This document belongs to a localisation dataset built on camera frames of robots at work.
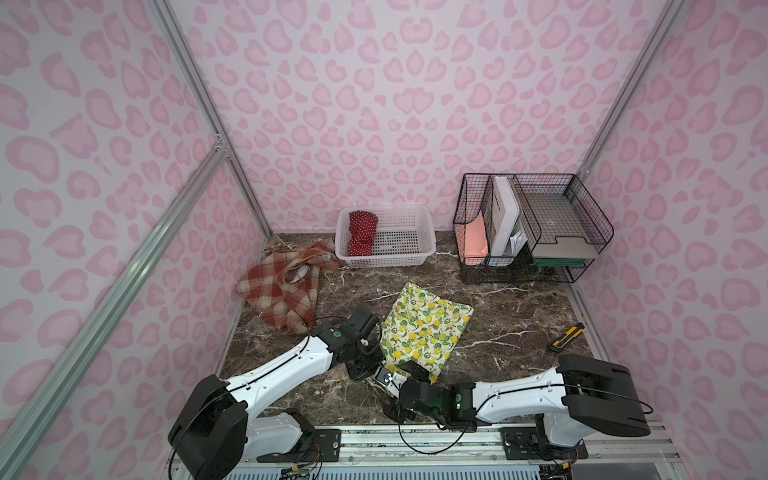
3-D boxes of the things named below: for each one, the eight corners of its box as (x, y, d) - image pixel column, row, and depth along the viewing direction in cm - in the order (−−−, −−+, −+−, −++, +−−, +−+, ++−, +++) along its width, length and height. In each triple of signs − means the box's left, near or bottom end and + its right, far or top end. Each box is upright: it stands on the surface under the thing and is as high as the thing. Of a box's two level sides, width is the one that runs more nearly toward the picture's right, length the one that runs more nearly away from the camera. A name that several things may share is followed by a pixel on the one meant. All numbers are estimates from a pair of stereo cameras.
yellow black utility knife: (555, 354, 90) (558, 351, 88) (547, 346, 92) (550, 343, 90) (584, 331, 95) (587, 328, 93) (576, 324, 96) (580, 321, 94)
